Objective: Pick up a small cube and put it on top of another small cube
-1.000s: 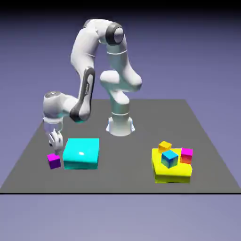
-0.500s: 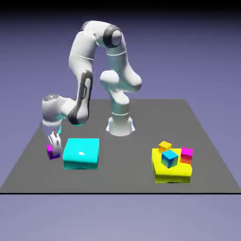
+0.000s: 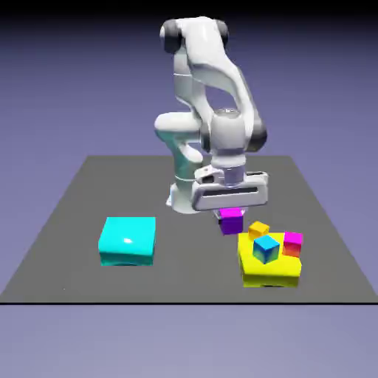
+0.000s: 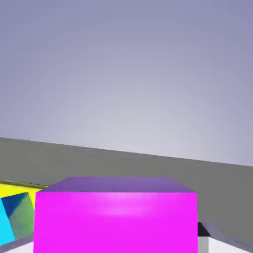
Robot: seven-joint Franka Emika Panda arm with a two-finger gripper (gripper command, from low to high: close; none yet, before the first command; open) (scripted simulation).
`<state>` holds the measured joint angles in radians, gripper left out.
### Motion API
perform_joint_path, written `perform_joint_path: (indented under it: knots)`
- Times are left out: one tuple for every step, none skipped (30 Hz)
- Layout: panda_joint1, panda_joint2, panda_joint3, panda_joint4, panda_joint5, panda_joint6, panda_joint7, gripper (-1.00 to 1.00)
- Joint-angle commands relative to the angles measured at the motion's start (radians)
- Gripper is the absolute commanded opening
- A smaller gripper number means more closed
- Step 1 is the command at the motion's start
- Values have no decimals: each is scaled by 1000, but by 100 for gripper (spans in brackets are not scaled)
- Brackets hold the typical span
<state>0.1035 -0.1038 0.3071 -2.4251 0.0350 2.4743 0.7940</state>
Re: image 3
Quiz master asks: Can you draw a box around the small magenta cube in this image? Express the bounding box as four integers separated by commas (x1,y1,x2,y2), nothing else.
281,231,304,258

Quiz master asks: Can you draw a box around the small purple cube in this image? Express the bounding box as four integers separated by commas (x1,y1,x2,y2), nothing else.
219,207,245,236

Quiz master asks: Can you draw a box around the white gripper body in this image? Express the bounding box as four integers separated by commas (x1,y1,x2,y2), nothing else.
190,170,269,212

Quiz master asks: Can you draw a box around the large cyan box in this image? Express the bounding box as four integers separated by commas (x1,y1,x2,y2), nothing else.
97,216,157,267

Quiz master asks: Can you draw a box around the small orange cube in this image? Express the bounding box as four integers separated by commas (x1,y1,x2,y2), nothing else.
247,220,270,239

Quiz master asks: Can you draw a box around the small blue cube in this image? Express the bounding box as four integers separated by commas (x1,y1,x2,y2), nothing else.
252,234,281,265

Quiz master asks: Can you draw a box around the large yellow box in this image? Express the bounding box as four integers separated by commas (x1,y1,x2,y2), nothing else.
237,232,303,289

